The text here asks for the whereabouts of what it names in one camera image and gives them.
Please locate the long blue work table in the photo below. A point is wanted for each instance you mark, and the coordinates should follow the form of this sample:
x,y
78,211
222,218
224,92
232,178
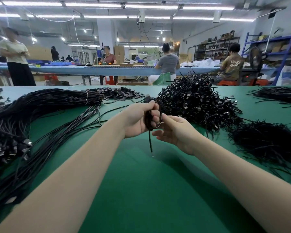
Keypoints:
x,y
87,70

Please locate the person's left hand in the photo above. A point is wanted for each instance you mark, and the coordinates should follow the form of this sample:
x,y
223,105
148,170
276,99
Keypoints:
x,y
135,121

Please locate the black standing fan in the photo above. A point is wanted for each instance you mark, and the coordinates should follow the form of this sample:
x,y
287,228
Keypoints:
x,y
255,58

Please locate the person's right forearm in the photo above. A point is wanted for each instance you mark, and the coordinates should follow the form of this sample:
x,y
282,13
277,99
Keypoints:
x,y
245,181

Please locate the pile of white plastic bags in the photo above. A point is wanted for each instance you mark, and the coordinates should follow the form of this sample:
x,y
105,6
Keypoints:
x,y
201,63

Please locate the person's left thumb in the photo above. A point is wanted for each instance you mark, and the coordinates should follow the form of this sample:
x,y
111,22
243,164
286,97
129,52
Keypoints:
x,y
150,106

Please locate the grey metal shelf rack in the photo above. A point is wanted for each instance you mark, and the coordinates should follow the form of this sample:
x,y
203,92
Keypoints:
x,y
215,49

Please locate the stack of cardboard boxes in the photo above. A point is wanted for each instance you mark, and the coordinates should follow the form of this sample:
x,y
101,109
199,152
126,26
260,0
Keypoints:
x,y
119,54

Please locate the large cardboard box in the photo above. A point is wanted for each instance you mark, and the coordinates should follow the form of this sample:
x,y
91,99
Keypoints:
x,y
40,53

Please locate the red plastic stool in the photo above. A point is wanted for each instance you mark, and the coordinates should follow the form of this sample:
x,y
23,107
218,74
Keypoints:
x,y
258,82
226,82
110,80

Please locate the person's right hand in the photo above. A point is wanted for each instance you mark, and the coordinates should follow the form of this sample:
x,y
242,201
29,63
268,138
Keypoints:
x,y
179,133

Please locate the pile of black twist ties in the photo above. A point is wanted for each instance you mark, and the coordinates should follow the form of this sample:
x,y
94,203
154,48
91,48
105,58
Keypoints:
x,y
266,143
278,94

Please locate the green bag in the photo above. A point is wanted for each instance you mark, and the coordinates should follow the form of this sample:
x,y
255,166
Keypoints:
x,y
163,79

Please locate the blue metal shelf rack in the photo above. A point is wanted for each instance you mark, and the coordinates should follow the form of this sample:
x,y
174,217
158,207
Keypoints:
x,y
281,46

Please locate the person's left forearm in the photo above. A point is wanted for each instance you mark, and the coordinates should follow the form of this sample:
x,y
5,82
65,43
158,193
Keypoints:
x,y
68,181

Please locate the person's right thumb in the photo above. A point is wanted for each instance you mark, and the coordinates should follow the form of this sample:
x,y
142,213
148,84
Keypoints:
x,y
167,119

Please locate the pile of small black tags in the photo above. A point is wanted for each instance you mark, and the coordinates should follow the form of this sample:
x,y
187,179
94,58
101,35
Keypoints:
x,y
118,93

